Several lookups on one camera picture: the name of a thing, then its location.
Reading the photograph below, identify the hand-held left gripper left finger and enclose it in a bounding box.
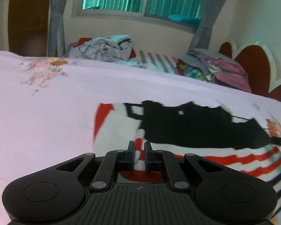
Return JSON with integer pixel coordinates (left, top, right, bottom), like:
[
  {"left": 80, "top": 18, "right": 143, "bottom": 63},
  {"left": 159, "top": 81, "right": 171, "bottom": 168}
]
[{"left": 56, "top": 141, "right": 135, "bottom": 193}]

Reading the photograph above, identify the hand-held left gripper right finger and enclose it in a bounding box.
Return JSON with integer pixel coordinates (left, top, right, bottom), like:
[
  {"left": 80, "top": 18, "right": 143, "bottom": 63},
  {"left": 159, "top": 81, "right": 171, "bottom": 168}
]
[{"left": 144, "top": 141, "right": 223, "bottom": 191}]

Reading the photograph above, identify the striped knit sweater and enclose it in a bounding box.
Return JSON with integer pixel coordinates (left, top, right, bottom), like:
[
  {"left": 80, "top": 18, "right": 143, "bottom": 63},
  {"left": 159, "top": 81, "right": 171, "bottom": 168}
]
[{"left": 91, "top": 100, "right": 281, "bottom": 193}]

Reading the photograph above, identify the stack of folded clothes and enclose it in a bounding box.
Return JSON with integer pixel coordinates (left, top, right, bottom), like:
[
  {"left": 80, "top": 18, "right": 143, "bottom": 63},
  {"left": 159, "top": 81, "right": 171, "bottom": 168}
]
[{"left": 177, "top": 48, "right": 252, "bottom": 92}]

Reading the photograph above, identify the pile of grey clothes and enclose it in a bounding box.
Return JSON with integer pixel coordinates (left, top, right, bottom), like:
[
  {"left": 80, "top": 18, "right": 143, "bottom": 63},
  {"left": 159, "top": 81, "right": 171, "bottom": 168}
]
[{"left": 67, "top": 35, "right": 137, "bottom": 64}]

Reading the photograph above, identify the grey striped cloth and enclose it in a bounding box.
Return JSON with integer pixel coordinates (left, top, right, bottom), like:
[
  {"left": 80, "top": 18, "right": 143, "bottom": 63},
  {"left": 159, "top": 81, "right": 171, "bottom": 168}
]
[{"left": 131, "top": 50, "right": 179, "bottom": 74}]

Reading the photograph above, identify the pink floral bed sheet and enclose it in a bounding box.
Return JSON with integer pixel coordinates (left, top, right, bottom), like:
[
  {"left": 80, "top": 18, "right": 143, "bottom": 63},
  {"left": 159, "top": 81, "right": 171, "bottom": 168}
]
[{"left": 0, "top": 51, "right": 281, "bottom": 225}]

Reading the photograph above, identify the red and white headboard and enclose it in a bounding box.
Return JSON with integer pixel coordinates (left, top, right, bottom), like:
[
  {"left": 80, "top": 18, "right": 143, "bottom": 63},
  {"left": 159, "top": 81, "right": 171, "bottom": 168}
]
[{"left": 219, "top": 41, "right": 281, "bottom": 106}]

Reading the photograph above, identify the grey curtain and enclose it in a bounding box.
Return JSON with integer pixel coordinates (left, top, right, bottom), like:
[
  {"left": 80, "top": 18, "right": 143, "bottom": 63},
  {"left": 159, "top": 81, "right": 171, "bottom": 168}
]
[
  {"left": 188, "top": 0, "right": 237, "bottom": 52},
  {"left": 47, "top": 0, "right": 72, "bottom": 57}
]

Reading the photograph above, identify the brown wooden door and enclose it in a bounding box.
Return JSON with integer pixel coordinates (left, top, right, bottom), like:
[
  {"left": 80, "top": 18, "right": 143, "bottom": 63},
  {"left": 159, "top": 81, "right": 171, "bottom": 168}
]
[{"left": 8, "top": 0, "right": 50, "bottom": 57}]

